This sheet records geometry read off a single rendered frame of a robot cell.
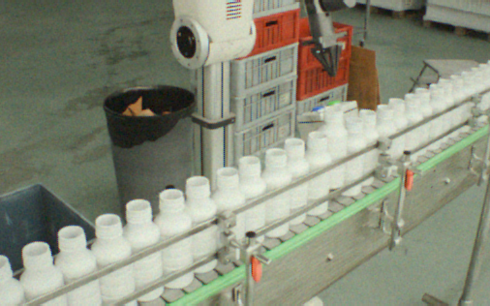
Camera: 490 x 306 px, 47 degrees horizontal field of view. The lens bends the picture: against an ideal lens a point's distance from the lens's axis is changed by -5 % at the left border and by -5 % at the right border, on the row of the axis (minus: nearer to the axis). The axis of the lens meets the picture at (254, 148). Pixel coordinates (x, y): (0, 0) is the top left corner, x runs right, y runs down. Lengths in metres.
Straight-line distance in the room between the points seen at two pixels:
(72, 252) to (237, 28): 1.03
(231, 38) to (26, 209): 0.73
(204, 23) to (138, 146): 1.20
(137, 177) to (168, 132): 0.28
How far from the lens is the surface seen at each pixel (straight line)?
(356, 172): 1.25
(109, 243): 0.87
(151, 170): 2.81
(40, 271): 0.83
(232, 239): 0.97
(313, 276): 1.23
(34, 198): 1.49
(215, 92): 1.78
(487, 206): 2.19
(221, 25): 1.67
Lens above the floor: 1.61
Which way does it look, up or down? 25 degrees down
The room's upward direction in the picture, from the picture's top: 1 degrees clockwise
